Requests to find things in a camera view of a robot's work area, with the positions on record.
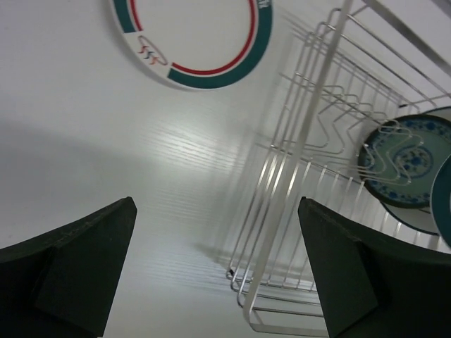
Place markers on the blue patterned green plate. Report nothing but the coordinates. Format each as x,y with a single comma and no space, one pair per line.
399,160

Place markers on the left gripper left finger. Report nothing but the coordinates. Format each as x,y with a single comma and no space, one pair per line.
62,283

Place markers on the metal wire dish rack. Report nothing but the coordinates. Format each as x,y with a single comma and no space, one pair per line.
367,63

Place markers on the white plate with dark rim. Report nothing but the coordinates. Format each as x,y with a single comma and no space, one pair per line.
419,219

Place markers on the green-rimmed white plate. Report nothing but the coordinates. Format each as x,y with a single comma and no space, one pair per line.
440,193
195,45

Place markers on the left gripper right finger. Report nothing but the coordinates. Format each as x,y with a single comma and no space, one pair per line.
371,284

